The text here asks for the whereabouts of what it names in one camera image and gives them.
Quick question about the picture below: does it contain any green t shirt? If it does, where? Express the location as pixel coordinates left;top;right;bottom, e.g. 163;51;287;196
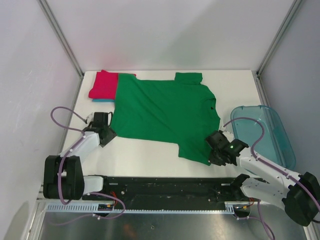
110;72;220;165

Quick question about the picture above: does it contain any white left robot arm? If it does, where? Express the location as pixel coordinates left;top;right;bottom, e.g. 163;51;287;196
43;120;117;205

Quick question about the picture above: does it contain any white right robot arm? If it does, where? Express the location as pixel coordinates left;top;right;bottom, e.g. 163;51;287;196
206;138;320;227

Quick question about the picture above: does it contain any folded blue t shirt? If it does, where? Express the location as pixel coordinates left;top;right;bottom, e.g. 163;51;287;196
92;98;115;103

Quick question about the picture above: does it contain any folded red t shirt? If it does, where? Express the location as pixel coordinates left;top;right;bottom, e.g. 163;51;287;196
88;70;122;100

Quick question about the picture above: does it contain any teal plastic bin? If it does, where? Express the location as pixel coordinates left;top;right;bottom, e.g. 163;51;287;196
230;105;296;170

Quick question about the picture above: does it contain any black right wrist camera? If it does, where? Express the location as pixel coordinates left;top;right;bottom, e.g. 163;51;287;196
205;130;230;150

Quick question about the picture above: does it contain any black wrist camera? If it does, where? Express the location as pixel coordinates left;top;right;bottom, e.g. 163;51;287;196
205;130;230;150
92;112;113;128

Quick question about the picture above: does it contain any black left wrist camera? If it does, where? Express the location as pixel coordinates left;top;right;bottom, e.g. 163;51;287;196
92;112;113;128

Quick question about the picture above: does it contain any white slotted cable duct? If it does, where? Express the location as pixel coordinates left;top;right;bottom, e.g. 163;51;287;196
45;201;249;214

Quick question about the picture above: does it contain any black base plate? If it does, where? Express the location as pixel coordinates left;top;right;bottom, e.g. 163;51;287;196
81;174;262;211

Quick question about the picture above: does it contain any aluminium front rail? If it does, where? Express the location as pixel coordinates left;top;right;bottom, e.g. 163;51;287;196
36;183;307;205

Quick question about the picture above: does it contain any left aluminium frame post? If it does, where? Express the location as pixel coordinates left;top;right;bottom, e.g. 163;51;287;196
37;0;84;78

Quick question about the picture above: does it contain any aluminium frame post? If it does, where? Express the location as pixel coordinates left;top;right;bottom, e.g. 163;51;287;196
37;0;84;78
256;0;305;78

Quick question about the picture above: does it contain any right aluminium frame post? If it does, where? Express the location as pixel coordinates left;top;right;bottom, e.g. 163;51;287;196
256;0;305;78

